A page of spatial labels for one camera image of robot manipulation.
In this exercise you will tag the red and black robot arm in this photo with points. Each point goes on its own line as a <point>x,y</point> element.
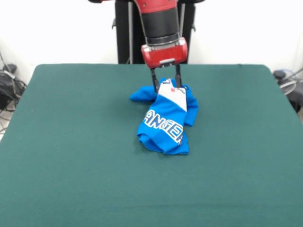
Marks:
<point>161,21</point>

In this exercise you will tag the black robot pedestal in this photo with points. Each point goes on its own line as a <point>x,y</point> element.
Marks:
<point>125,30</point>

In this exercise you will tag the blue shirt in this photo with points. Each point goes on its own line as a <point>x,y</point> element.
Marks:
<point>165,123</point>

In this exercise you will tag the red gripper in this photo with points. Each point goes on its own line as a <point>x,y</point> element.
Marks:
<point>165,55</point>

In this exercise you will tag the dark green table cloth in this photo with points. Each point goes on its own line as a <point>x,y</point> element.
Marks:
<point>71,184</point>

